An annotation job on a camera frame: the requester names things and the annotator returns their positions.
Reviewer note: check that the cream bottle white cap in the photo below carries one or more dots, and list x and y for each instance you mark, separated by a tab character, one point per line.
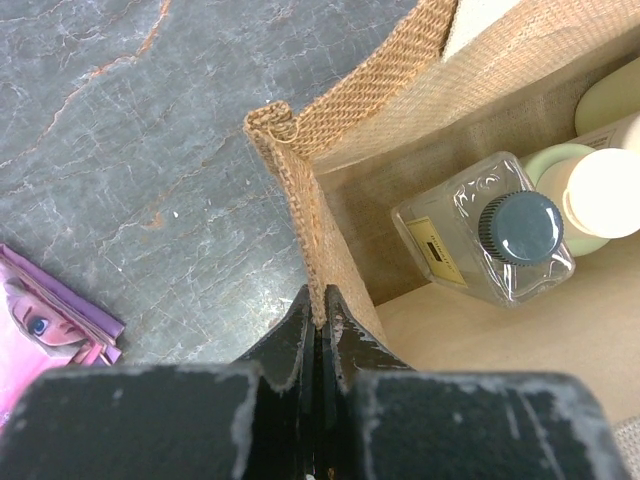
622	134

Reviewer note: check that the yellow-green bottle white cap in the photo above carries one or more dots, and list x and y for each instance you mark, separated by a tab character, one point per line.
596	191

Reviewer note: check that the tall clear glass bottle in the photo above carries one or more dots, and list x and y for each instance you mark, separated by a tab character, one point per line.
487	233

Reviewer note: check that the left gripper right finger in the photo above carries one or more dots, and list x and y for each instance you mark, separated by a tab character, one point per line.
389	421

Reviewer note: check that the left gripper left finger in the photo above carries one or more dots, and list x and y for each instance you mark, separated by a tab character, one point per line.
247	419

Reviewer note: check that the brown canvas tote bag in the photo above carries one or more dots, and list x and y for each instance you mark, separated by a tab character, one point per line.
453	83

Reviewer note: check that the pink printed package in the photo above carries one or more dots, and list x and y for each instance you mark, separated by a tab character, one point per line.
46	325

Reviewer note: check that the yellow-green pump lotion bottle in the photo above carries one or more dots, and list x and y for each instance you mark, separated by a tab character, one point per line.
612	98

